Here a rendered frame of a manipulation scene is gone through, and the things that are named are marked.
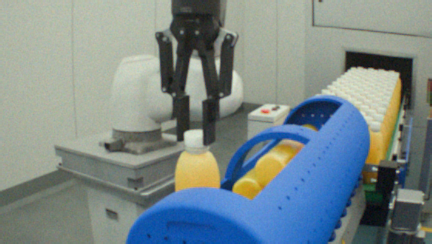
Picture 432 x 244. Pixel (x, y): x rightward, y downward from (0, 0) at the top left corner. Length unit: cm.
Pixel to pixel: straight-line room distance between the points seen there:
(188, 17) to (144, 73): 67
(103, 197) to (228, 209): 84
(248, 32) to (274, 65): 57
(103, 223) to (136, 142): 29
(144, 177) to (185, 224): 64
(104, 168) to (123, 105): 19
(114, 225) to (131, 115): 34
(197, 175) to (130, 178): 57
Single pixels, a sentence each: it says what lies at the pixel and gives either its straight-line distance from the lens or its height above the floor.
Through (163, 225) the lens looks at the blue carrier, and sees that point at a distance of 70.
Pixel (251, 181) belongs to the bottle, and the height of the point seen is 114.
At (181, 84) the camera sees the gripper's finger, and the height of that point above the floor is 137.
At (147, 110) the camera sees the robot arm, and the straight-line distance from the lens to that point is 138.
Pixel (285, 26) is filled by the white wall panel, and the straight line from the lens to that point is 615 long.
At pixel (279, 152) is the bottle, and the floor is 120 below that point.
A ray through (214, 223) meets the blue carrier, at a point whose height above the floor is 121.
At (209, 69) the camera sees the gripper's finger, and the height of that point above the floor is 140.
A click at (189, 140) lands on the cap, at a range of 74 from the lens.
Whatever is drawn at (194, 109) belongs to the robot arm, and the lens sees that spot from 141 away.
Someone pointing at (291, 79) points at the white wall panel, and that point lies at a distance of 619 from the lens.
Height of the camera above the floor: 150
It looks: 14 degrees down
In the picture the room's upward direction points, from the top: straight up
